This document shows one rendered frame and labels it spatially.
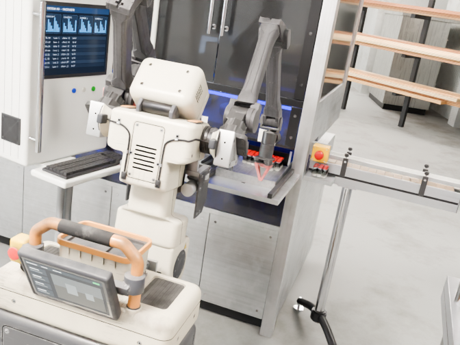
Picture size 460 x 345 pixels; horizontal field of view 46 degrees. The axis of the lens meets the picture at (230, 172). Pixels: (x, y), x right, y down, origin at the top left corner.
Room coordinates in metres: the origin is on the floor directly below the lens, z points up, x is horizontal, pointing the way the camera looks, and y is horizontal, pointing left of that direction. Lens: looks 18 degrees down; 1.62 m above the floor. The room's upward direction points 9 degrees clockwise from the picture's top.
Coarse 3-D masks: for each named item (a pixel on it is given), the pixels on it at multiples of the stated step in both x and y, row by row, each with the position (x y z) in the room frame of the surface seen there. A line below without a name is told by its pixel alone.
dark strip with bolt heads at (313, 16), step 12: (312, 0) 2.40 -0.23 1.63; (312, 12) 2.39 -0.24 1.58; (312, 24) 2.39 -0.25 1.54; (312, 36) 2.39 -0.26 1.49; (312, 48) 2.38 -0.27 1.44; (300, 72) 2.39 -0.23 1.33; (300, 84) 2.39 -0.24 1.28; (300, 96) 2.39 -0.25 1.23; (288, 132) 2.39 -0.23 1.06; (288, 144) 2.39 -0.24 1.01
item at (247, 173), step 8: (240, 160) 2.44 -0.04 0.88; (216, 168) 2.17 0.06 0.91; (224, 168) 2.28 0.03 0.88; (240, 168) 2.31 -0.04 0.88; (248, 168) 2.33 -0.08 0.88; (264, 168) 2.37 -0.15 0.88; (288, 168) 2.36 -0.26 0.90; (224, 176) 2.16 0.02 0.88; (232, 176) 2.16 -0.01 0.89; (240, 176) 2.15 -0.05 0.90; (248, 176) 2.14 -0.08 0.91; (256, 176) 2.24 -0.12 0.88; (272, 176) 2.28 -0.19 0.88; (280, 176) 2.19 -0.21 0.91; (256, 184) 2.13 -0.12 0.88; (264, 184) 2.12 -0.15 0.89; (272, 184) 2.11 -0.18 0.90
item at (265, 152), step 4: (264, 144) 2.12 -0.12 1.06; (268, 144) 2.11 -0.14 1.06; (260, 148) 2.13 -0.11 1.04; (264, 148) 2.11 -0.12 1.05; (268, 148) 2.11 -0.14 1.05; (272, 148) 2.12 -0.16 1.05; (260, 152) 2.12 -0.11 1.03; (264, 152) 2.11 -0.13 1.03; (268, 152) 2.11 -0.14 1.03; (272, 152) 2.12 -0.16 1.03; (256, 156) 2.10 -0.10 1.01; (260, 156) 2.11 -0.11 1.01; (264, 156) 2.10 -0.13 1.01; (268, 156) 2.11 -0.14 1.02; (268, 160) 2.08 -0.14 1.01
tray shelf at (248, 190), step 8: (120, 160) 2.18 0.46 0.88; (216, 176) 2.17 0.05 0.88; (296, 176) 2.34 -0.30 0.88; (208, 184) 2.07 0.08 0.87; (216, 184) 2.06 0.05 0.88; (224, 184) 2.08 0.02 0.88; (232, 184) 2.09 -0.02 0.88; (240, 184) 2.11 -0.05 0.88; (248, 184) 2.12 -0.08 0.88; (288, 184) 2.20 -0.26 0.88; (232, 192) 2.04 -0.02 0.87; (240, 192) 2.03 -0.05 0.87; (248, 192) 2.03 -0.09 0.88; (256, 192) 2.04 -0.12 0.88; (264, 192) 2.05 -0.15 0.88; (280, 192) 2.08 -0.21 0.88; (264, 200) 2.00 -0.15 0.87; (272, 200) 1.99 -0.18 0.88; (280, 200) 2.02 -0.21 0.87
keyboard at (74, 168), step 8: (104, 152) 2.41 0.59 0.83; (112, 152) 2.43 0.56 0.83; (72, 160) 2.23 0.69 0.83; (80, 160) 2.24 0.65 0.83; (88, 160) 2.26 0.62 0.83; (96, 160) 2.27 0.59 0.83; (104, 160) 2.29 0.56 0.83; (112, 160) 2.31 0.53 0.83; (48, 168) 2.11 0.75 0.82; (56, 168) 2.10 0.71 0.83; (64, 168) 2.11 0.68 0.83; (72, 168) 2.13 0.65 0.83; (80, 168) 2.14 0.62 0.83; (88, 168) 2.17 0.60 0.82; (96, 168) 2.20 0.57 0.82; (104, 168) 2.25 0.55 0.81; (64, 176) 2.06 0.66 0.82; (72, 176) 2.08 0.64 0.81
